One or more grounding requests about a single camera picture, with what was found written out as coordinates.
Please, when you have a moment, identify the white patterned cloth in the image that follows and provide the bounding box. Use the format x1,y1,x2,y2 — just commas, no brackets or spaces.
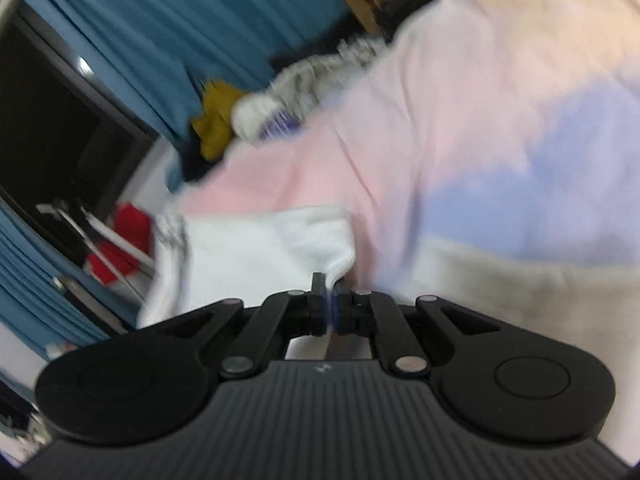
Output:
231,35,391,141

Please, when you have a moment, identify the pastel pink blue blanket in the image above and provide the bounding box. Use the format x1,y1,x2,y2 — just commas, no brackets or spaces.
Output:
175,0,640,463

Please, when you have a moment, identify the metal drying rack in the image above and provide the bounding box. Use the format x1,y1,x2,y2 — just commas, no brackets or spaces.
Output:
36,199,158,306

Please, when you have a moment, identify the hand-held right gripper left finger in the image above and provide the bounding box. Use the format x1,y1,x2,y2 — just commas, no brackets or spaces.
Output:
141,272,333,380

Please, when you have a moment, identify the blue curtain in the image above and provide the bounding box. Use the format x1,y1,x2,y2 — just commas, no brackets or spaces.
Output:
0,0,416,361

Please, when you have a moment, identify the dark window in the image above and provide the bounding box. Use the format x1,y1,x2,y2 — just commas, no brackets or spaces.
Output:
0,12,158,268

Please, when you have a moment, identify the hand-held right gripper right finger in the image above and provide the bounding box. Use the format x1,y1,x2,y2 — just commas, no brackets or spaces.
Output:
332,287,502,378

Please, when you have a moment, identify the white cloth garment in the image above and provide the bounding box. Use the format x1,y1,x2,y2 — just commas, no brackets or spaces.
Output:
136,205,357,361

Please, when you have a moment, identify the mustard yellow cloth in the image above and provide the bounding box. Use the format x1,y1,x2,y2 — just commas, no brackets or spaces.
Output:
191,79,251,163

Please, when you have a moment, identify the red cloth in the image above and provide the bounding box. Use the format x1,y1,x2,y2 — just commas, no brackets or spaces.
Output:
86,202,153,288

